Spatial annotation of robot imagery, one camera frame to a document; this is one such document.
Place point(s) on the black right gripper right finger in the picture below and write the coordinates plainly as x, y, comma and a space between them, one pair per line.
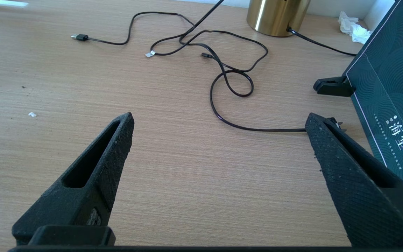
362, 196

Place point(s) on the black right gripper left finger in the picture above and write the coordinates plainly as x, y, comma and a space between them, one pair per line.
89, 189

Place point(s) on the small white scrap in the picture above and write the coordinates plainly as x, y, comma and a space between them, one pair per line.
32, 114

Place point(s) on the crumpled white tissue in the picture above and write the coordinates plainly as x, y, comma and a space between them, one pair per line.
357, 31

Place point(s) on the gold desk lamp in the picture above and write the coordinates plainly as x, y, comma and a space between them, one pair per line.
275, 17

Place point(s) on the dark picture frame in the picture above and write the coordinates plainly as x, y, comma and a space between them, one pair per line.
390, 87

